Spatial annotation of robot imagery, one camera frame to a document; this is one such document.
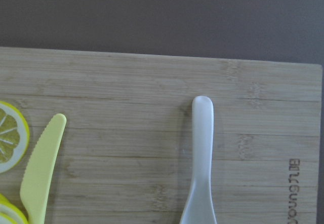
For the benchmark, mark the white plastic spoon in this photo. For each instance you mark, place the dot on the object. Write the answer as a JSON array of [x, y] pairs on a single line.
[[199, 205]]

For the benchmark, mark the bamboo cutting board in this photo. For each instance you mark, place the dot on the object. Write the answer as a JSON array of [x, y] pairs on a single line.
[[126, 152]]

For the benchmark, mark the yellow plastic knife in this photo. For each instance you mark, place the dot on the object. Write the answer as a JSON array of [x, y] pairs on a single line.
[[36, 182]]

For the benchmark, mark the lemon slice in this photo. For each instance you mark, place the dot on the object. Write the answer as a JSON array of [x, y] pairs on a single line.
[[15, 136], [12, 211], [5, 219]]

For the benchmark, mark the lower lemon slice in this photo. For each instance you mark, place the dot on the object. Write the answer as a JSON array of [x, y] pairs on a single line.
[[12, 211]]

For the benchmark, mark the bottom lemon slice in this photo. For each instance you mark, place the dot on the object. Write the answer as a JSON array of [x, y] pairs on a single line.
[[5, 219]]

